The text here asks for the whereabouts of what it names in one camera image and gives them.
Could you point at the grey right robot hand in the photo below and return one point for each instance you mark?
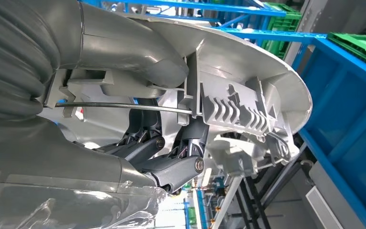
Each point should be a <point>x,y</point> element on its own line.
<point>44,164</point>

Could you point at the blue steel shelf rack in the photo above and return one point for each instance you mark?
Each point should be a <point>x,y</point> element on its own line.
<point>353,126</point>
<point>202,5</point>

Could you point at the grey ceiling air conditioner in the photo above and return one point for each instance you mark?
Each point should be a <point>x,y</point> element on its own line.
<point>328,205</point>

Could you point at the grey overhead crane rail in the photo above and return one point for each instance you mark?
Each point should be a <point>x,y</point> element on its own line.
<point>227,202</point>

